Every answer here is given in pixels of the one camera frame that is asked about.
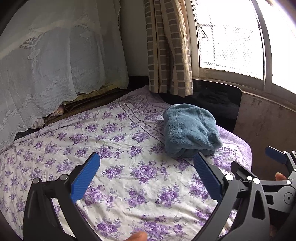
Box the blue fleece garment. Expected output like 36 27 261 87
163 103 223 158

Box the person's right hand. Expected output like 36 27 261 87
275 172 287 181

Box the dark headboard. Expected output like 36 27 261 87
128 75 242 134

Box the brown checked curtain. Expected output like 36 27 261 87
144 0 193 97

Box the white lace cover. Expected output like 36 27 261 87
1 1 128 148

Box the window with frame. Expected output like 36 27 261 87
186 1 295 103

